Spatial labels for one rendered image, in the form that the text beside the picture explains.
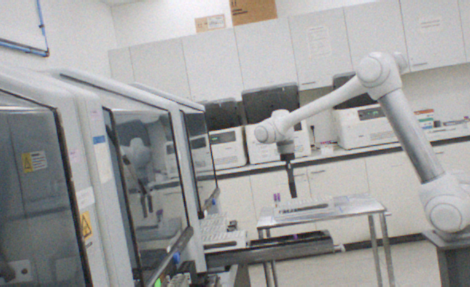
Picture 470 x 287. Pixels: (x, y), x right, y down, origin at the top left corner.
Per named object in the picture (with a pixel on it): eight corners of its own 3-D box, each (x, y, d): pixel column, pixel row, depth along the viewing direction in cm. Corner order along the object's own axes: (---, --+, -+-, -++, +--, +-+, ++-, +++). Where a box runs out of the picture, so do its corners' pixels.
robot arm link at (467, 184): (480, 215, 203) (474, 165, 201) (477, 227, 187) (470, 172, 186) (440, 217, 211) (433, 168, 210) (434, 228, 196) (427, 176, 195)
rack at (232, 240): (174, 261, 196) (171, 245, 196) (179, 253, 206) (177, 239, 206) (245, 250, 193) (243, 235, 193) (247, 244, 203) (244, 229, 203)
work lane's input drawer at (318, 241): (168, 279, 195) (164, 257, 194) (174, 268, 208) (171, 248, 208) (346, 254, 188) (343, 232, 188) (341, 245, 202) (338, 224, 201)
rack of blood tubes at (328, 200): (274, 220, 231) (272, 208, 231) (273, 216, 241) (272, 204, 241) (334, 211, 229) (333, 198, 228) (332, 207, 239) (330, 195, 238)
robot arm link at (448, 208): (482, 215, 186) (478, 232, 167) (442, 229, 194) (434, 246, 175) (391, 45, 195) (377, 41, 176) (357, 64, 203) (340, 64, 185)
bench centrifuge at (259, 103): (250, 166, 426) (237, 89, 422) (252, 159, 488) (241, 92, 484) (312, 156, 421) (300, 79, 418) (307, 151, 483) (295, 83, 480)
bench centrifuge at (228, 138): (186, 176, 432) (173, 106, 429) (198, 167, 494) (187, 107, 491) (245, 167, 426) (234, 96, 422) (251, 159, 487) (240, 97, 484)
